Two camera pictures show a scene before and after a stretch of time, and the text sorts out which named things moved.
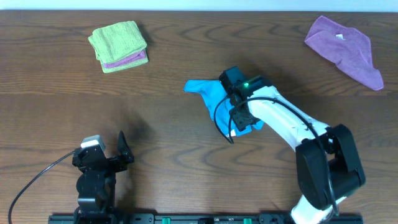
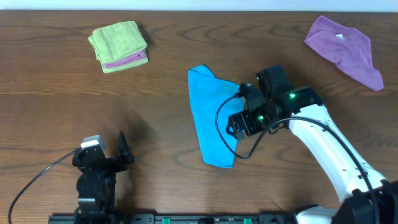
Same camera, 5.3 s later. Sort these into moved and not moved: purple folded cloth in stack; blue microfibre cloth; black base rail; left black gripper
Moved: blue microfibre cloth
Not moved: left black gripper; purple folded cloth in stack; black base rail
